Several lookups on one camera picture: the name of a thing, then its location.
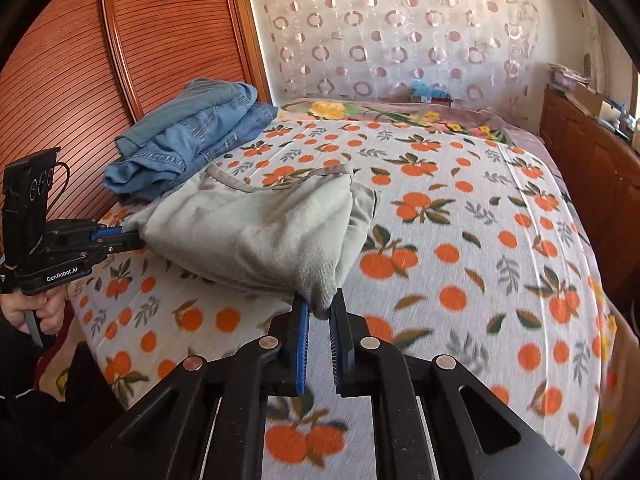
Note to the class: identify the long wooden sideboard cabinet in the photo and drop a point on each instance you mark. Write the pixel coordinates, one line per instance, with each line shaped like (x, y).
(602, 176)

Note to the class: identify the floral yellow blanket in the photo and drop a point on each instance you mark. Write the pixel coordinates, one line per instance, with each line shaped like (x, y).
(430, 117)

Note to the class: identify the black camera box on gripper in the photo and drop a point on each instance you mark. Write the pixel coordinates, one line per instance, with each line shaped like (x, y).
(26, 185)

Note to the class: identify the cardboard box on cabinet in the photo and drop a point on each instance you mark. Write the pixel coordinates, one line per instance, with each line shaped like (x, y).
(594, 103)

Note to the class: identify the folded blue jeans stack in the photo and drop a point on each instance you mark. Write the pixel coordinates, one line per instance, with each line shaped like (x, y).
(169, 145)

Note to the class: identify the blue item on box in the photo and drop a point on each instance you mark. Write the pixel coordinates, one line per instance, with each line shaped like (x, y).
(420, 92)

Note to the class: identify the orange print bed sheet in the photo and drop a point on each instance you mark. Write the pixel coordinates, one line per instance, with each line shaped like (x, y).
(473, 253)

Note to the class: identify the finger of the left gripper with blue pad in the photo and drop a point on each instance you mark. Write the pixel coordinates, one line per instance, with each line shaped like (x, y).
(106, 235)
(131, 241)

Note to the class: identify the person left hand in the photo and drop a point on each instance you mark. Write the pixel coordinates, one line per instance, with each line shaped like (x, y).
(48, 307)

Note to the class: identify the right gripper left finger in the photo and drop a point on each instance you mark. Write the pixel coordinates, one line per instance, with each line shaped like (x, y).
(206, 419)

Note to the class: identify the grey green pants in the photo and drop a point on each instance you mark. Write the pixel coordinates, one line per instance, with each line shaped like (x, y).
(298, 238)

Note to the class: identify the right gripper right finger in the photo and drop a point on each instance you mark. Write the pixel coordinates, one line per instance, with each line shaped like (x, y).
(433, 419)

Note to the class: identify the circle pattern sheer curtain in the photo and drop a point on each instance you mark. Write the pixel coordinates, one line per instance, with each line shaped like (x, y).
(477, 51)

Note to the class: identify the stack of papers on cabinet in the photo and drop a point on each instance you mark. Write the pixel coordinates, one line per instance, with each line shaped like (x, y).
(565, 78)

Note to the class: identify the wooden slatted headboard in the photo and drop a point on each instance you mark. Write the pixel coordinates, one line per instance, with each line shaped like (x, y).
(86, 70)

